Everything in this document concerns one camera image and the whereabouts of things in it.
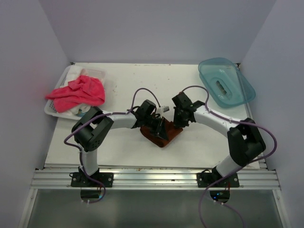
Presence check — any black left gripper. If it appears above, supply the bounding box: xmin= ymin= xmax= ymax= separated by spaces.
xmin=143 ymin=114 xmax=168 ymax=141

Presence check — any brown towel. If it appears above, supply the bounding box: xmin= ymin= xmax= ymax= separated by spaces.
xmin=140 ymin=119 xmax=183 ymax=148

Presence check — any pink towel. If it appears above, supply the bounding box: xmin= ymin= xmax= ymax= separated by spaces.
xmin=46 ymin=75 xmax=105 ymax=113

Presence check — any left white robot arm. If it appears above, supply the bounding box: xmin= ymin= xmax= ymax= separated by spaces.
xmin=72 ymin=100 xmax=169 ymax=187

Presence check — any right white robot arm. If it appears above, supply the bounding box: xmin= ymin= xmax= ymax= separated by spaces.
xmin=172 ymin=92 xmax=266 ymax=187

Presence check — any blue transparent plastic tub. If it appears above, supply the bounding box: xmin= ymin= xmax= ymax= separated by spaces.
xmin=198 ymin=57 xmax=256 ymax=108

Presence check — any white plastic basket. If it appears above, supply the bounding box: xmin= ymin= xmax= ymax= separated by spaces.
xmin=44 ymin=65 xmax=107 ymax=120

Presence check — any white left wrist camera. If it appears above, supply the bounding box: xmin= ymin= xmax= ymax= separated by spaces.
xmin=155 ymin=106 xmax=170 ymax=115

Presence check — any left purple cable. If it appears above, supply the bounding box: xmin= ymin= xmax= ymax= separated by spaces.
xmin=64 ymin=88 xmax=162 ymax=204

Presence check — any purple cable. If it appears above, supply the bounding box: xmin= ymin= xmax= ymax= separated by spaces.
xmin=178 ymin=85 xmax=278 ymax=228
xmin=64 ymin=88 xmax=162 ymax=204

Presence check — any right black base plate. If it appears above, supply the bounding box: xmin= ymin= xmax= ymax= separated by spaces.
xmin=196 ymin=168 xmax=240 ymax=188

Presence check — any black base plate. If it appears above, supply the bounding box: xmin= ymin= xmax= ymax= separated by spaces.
xmin=196 ymin=168 xmax=240 ymax=188
xmin=69 ymin=172 xmax=114 ymax=188

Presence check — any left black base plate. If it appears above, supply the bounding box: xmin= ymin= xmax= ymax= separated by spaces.
xmin=69 ymin=172 xmax=114 ymax=188

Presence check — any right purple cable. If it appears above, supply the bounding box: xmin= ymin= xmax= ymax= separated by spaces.
xmin=178 ymin=85 xmax=278 ymax=228

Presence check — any aluminium mounting rail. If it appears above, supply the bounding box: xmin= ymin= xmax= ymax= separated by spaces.
xmin=30 ymin=166 xmax=280 ymax=190

